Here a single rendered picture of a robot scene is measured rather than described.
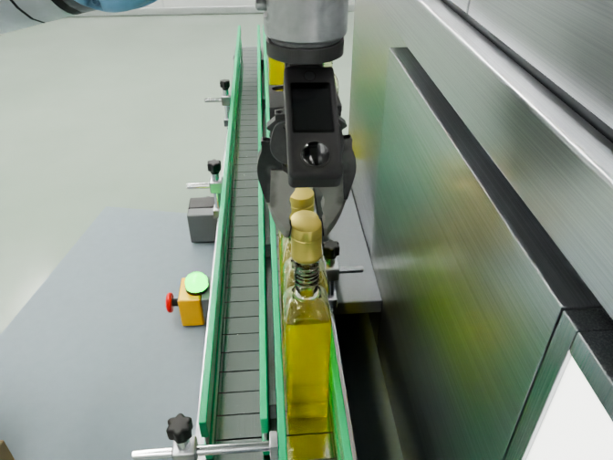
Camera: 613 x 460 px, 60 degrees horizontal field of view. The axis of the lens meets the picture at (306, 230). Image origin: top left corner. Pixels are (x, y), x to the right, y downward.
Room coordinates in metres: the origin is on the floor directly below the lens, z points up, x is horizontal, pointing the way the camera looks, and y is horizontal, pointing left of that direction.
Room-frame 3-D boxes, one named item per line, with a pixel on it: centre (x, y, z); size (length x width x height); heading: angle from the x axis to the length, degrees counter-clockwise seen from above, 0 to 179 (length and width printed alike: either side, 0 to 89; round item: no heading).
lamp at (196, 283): (0.77, 0.21, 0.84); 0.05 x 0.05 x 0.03
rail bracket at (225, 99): (1.40, 0.25, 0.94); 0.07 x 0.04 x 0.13; 94
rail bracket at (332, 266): (0.68, -0.06, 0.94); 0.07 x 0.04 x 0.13; 94
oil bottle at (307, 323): (0.47, 0.00, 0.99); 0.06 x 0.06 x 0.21; 5
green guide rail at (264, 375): (1.26, 0.12, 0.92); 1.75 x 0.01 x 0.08; 4
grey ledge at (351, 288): (1.15, -0.05, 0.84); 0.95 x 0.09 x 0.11; 4
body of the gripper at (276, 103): (0.50, 0.00, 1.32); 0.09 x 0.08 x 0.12; 4
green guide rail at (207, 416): (1.25, 0.19, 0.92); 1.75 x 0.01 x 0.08; 4
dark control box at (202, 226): (1.05, 0.24, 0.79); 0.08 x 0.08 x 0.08; 4
